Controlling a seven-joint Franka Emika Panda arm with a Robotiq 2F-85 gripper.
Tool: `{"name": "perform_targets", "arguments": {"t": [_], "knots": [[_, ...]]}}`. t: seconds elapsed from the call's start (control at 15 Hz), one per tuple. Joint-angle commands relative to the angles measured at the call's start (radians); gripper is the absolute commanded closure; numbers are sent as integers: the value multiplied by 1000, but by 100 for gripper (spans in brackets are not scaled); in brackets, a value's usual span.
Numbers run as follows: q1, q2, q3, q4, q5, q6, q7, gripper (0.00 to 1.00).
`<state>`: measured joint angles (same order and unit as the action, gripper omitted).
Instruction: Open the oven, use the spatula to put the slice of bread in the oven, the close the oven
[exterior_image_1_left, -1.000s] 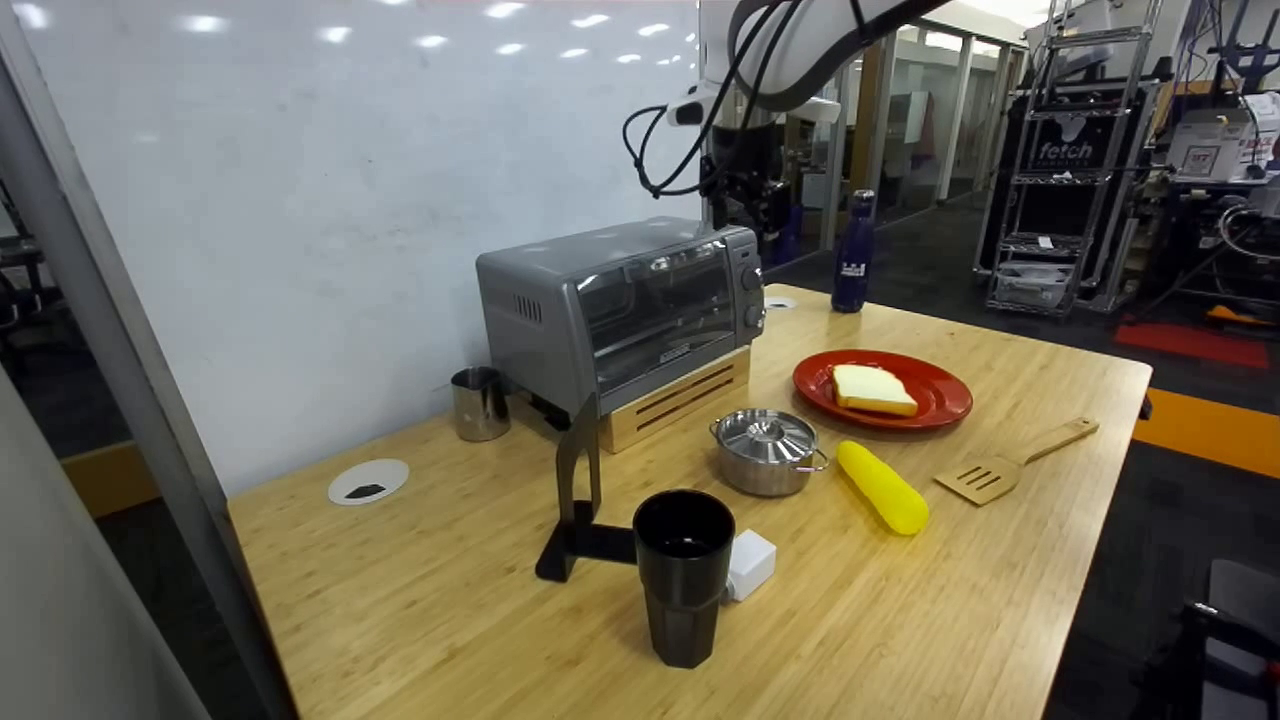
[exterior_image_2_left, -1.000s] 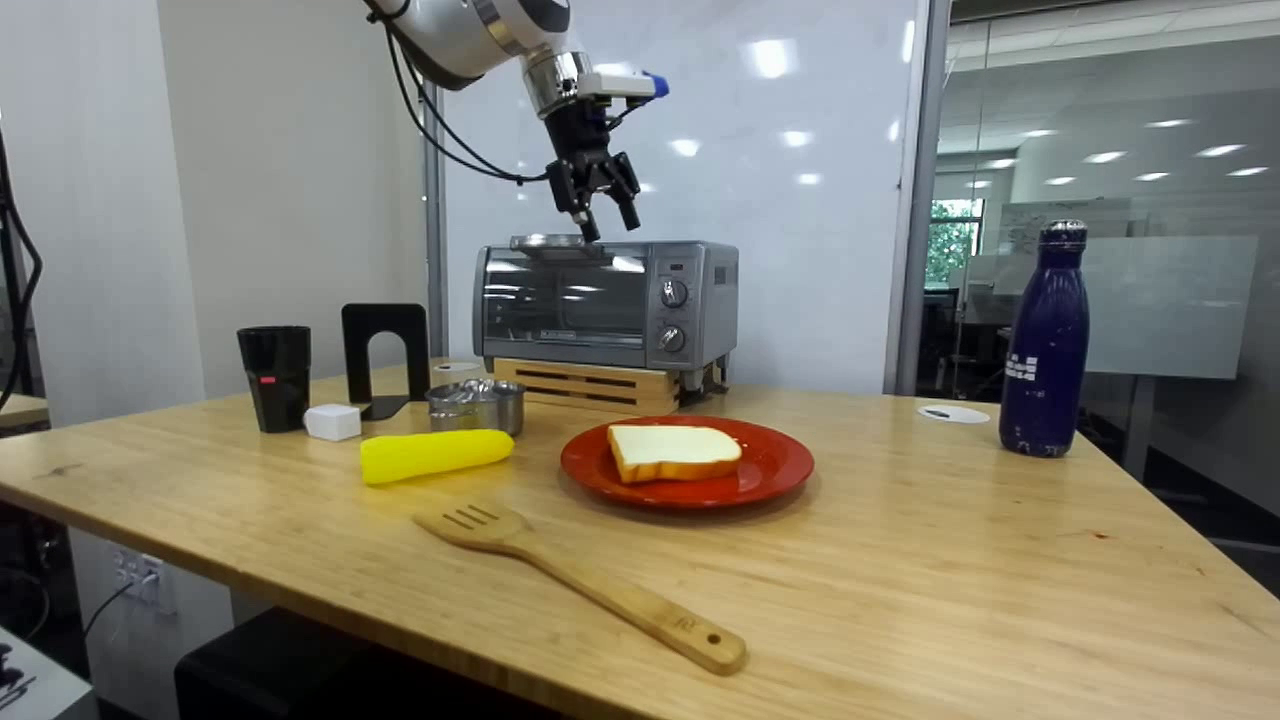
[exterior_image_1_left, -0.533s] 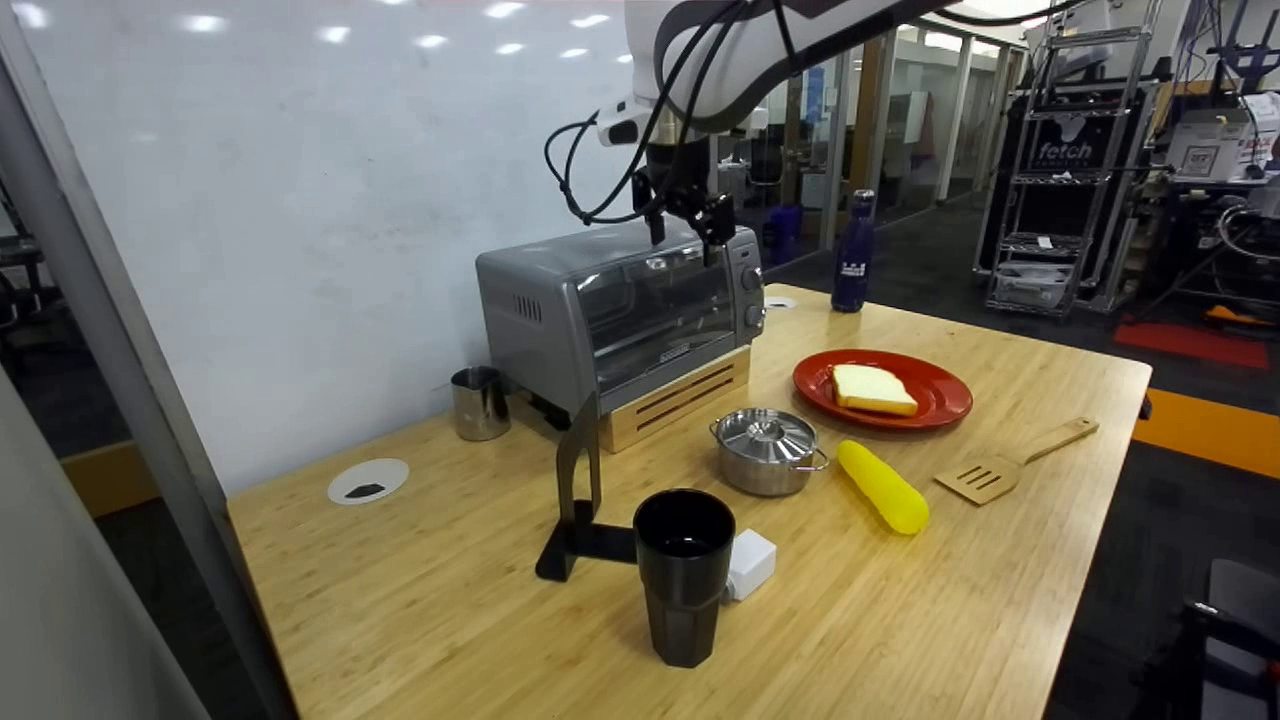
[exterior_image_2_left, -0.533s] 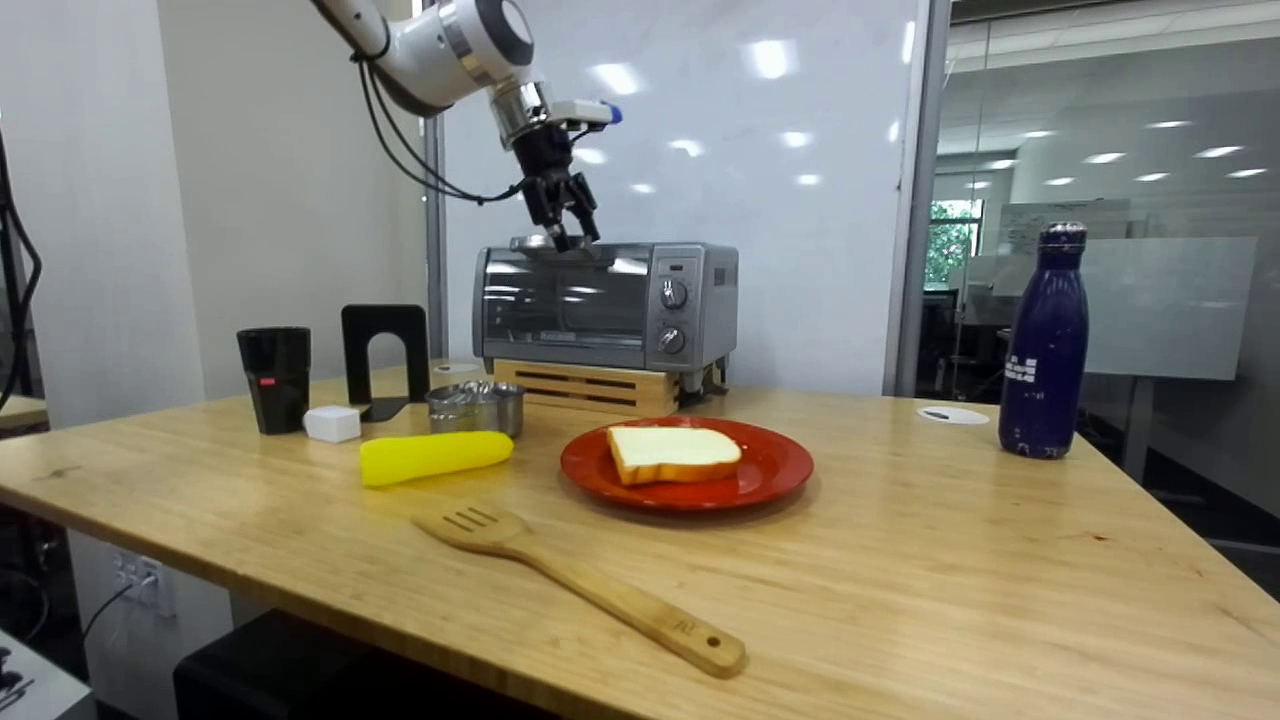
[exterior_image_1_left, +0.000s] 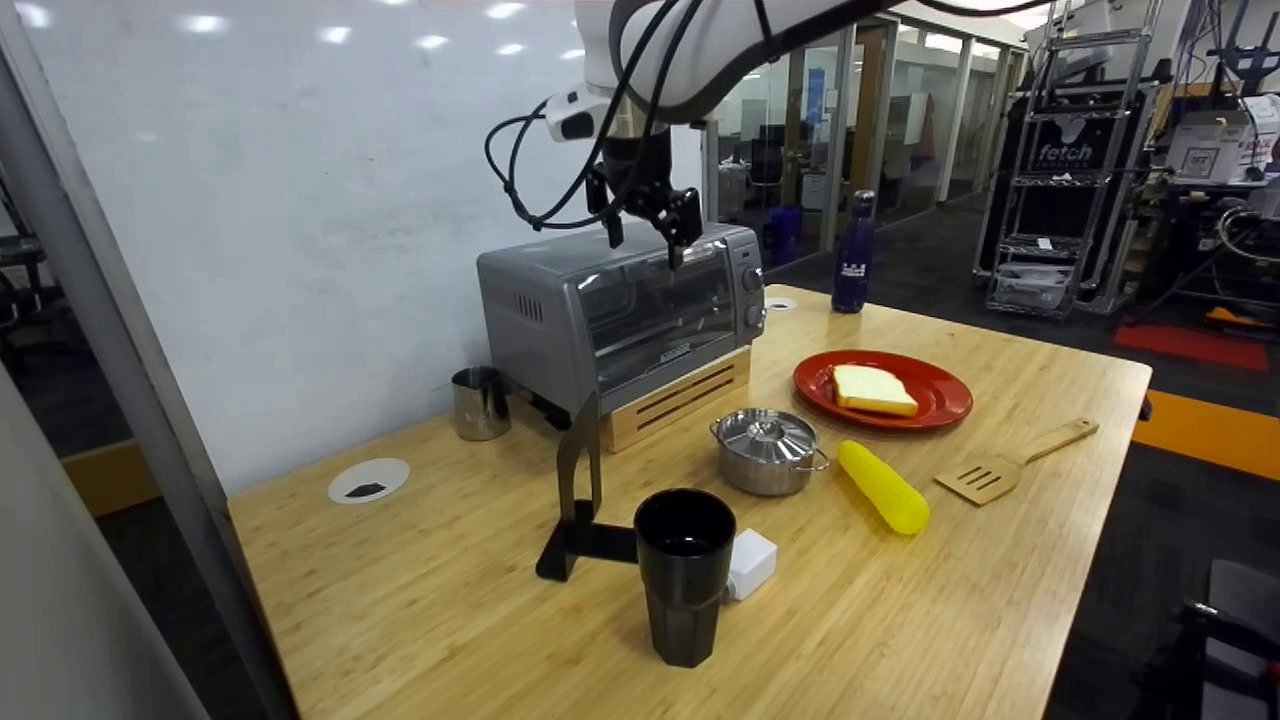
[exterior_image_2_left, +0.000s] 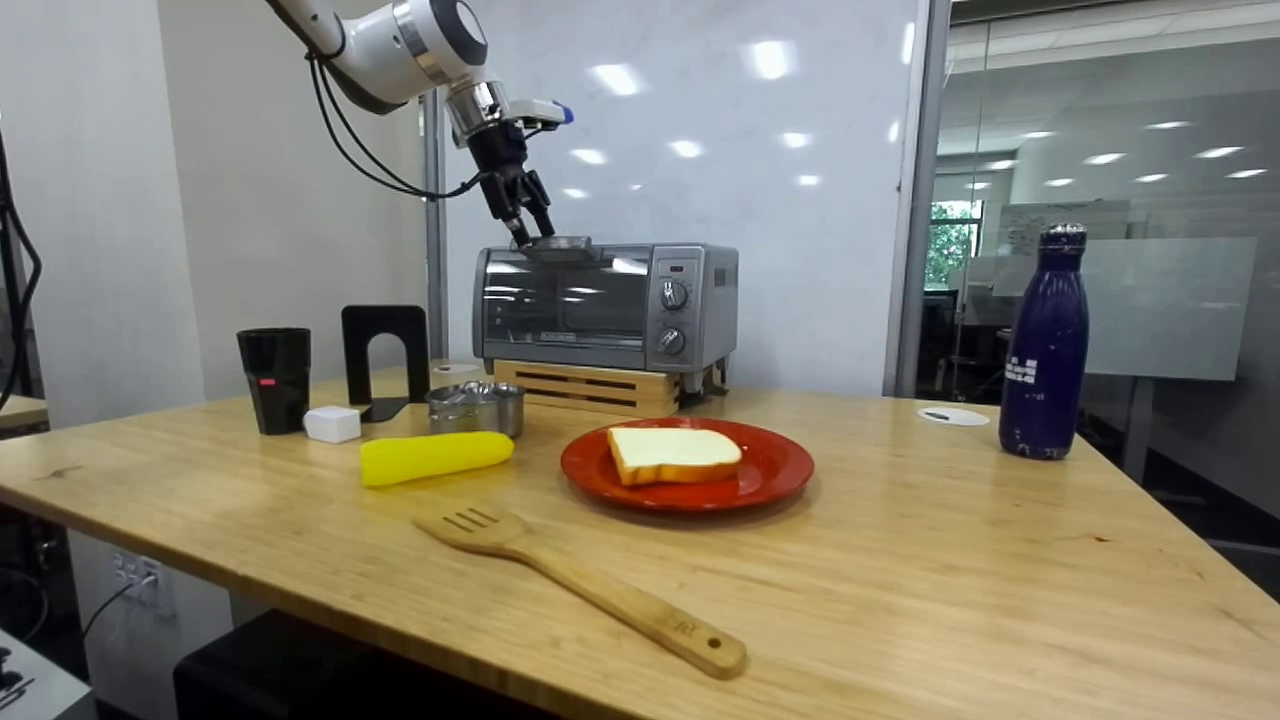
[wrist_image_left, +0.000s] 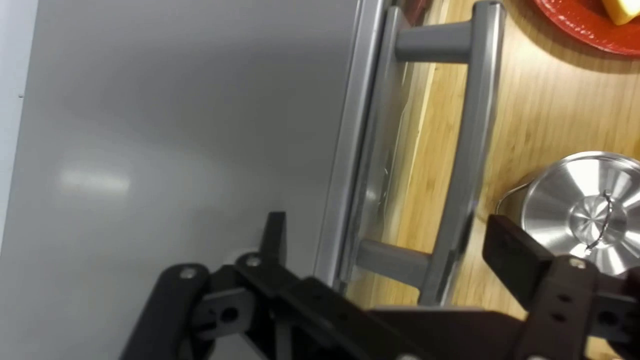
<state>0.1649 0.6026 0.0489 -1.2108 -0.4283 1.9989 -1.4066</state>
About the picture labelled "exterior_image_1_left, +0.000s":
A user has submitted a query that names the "small steel cup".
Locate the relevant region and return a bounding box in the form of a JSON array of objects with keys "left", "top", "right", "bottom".
[{"left": 446, "top": 362, "right": 516, "bottom": 448}]

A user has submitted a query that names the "red plate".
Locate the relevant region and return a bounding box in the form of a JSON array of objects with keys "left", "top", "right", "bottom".
[{"left": 791, "top": 349, "right": 976, "bottom": 437}]

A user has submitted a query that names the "glass oven door with handle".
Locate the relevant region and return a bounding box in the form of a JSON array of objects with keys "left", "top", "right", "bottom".
[{"left": 572, "top": 234, "right": 752, "bottom": 405}]

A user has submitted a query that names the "wooden slotted spatula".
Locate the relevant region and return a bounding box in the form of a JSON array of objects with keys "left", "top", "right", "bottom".
[{"left": 931, "top": 417, "right": 1102, "bottom": 510}]

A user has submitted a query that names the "small white block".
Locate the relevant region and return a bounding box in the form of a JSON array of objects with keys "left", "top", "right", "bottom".
[{"left": 723, "top": 522, "right": 780, "bottom": 605}]

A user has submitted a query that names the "white bread slice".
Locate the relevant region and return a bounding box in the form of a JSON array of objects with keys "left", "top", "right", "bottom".
[{"left": 829, "top": 360, "right": 922, "bottom": 419}]

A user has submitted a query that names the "wooden slatted crate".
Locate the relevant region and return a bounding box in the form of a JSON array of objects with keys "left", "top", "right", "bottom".
[{"left": 596, "top": 349, "right": 756, "bottom": 456}]

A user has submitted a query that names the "black plastic tumbler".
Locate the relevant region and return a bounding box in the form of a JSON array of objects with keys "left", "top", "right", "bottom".
[{"left": 631, "top": 484, "right": 740, "bottom": 672}]

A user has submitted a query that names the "yellow toy corn cob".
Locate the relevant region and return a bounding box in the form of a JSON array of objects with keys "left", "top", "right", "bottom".
[{"left": 832, "top": 437, "right": 934, "bottom": 541}]

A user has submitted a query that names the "framed whiteboard panel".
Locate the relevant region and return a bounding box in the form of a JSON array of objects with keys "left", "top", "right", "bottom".
[{"left": 0, "top": 0, "right": 723, "bottom": 720}]

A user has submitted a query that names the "black chair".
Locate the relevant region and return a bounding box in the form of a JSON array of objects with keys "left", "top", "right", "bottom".
[{"left": 1132, "top": 556, "right": 1280, "bottom": 720}]

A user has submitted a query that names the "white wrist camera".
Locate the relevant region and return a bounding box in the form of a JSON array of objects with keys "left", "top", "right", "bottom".
[{"left": 545, "top": 92, "right": 606, "bottom": 148}]

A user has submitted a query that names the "dark blue water bottle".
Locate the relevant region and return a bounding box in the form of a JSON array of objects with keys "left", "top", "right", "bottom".
[{"left": 829, "top": 186, "right": 883, "bottom": 317}]

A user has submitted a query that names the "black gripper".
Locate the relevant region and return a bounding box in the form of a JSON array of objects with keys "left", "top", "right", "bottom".
[{"left": 582, "top": 122, "right": 708, "bottom": 269}]

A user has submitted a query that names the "silver toaster oven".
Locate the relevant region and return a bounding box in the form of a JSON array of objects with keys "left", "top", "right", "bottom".
[{"left": 470, "top": 217, "right": 771, "bottom": 423}]

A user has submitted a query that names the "black metal bookend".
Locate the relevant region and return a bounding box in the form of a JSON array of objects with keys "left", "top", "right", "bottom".
[{"left": 533, "top": 397, "right": 645, "bottom": 587}]

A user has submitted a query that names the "small steel pot with lid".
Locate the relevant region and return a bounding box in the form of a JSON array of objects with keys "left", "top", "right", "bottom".
[{"left": 708, "top": 405, "right": 829, "bottom": 504}]

